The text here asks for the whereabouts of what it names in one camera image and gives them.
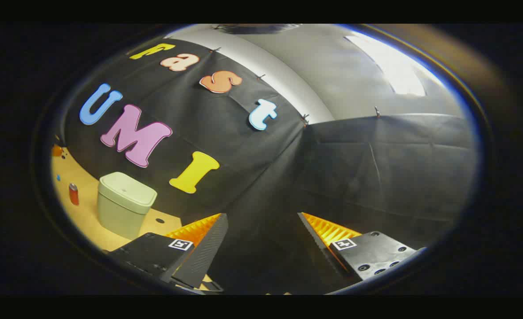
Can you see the red pop can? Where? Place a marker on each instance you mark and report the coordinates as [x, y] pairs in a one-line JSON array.
[[73, 195]]

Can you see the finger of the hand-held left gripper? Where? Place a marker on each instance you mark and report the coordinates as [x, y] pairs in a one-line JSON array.
[[57, 151]]

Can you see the green desktop garbage bin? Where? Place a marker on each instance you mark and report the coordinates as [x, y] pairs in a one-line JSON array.
[[122, 212]]

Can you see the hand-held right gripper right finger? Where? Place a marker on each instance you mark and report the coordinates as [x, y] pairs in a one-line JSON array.
[[321, 248]]

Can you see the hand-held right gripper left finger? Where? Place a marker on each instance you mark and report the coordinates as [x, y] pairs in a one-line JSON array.
[[208, 252]]

